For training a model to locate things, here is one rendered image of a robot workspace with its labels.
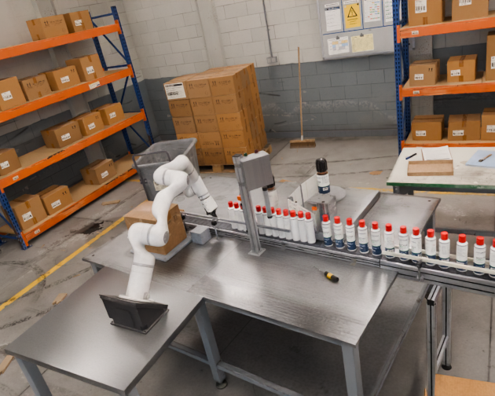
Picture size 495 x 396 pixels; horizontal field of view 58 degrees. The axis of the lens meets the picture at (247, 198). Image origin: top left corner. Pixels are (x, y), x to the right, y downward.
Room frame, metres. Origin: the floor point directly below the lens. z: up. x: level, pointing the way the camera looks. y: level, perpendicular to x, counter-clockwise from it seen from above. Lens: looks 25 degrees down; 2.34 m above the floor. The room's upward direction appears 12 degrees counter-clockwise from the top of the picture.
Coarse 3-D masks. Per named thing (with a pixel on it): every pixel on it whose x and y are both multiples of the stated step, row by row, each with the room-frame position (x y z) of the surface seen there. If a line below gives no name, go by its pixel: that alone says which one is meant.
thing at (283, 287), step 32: (224, 192) 3.50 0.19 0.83; (256, 192) 3.36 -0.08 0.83; (384, 192) 2.90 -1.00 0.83; (384, 224) 2.47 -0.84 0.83; (416, 224) 2.39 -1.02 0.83; (96, 256) 2.83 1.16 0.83; (128, 256) 2.74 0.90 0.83; (192, 256) 2.56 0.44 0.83; (224, 256) 2.48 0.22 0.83; (256, 256) 2.40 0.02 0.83; (288, 256) 2.33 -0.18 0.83; (320, 256) 2.26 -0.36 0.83; (192, 288) 2.19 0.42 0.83; (224, 288) 2.13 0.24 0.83; (256, 288) 2.07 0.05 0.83; (288, 288) 2.01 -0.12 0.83; (320, 288) 1.95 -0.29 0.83; (352, 288) 1.90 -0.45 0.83; (384, 288) 1.85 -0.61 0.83; (288, 320) 1.76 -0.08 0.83; (320, 320) 1.71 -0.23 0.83; (352, 320) 1.67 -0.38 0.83
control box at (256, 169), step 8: (264, 152) 2.47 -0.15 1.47; (240, 160) 2.42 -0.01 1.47; (248, 160) 2.40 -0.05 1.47; (256, 160) 2.41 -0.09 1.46; (264, 160) 2.43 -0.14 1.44; (248, 168) 2.40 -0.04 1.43; (256, 168) 2.41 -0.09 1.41; (264, 168) 2.42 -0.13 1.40; (248, 176) 2.40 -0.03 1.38; (256, 176) 2.41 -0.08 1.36; (264, 176) 2.42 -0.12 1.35; (272, 176) 2.44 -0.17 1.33; (248, 184) 2.39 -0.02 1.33; (256, 184) 2.41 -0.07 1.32; (264, 184) 2.42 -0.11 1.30
